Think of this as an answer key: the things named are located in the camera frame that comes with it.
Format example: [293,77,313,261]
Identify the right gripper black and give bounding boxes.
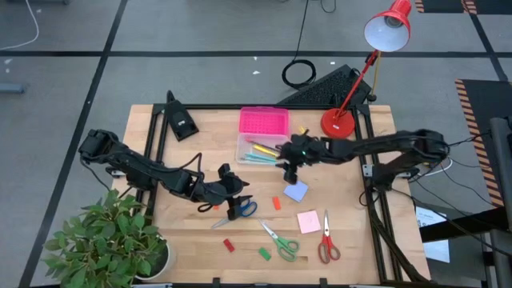
[274,134,322,185]

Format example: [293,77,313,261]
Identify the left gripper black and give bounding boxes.
[199,162,254,221]

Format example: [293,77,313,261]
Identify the blue handled scissors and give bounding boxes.
[210,198,258,230]

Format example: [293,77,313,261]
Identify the bright teal pencil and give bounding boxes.
[244,153,278,162]

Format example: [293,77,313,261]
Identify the brown pencil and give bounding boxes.
[244,138,281,153]

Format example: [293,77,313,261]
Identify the blue sticky note pad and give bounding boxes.
[282,180,310,203]

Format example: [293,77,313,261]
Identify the green handled scissors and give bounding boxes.
[258,218,301,262]

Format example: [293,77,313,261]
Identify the pink sticky note pad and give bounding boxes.
[296,210,322,235]

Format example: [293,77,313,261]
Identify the red handled scissors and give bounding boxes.
[318,209,342,265]

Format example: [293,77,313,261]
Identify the pink lid clear pencil box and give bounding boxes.
[235,106,290,166]

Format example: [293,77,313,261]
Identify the red desk lamp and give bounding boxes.
[320,0,413,140]

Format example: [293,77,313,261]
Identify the black keyboard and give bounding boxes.
[278,64,373,107]

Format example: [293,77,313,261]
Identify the black wedge-shaped stand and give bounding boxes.
[166,90,200,142]

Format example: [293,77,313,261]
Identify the green potted plant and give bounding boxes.
[42,189,177,288]

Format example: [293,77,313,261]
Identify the white paper sheet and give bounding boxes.
[414,206,451,264]

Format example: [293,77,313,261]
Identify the black stand beam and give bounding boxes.
[419,206,509,244]

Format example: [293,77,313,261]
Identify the large hazard-striped black mat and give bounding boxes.
[454,78,512,209]

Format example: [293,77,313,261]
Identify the small hazard-striped black mat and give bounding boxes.
[414,0,512,16]

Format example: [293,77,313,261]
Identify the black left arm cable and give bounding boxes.
[162,151,215,213]

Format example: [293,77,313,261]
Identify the black aluminium table frame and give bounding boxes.
[135,102,431,287]

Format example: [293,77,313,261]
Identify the coiled black floor cable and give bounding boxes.
[281,0,318,90]

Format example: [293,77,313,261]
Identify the black cable bundle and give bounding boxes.
[362,187,431,283]

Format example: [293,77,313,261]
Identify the grey metal post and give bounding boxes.
[488,117,512,288]

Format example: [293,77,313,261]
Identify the grey floor bracket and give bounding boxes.
[0,82,26,95]

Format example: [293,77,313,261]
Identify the white floor cable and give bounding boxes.
[0,0,40,51]

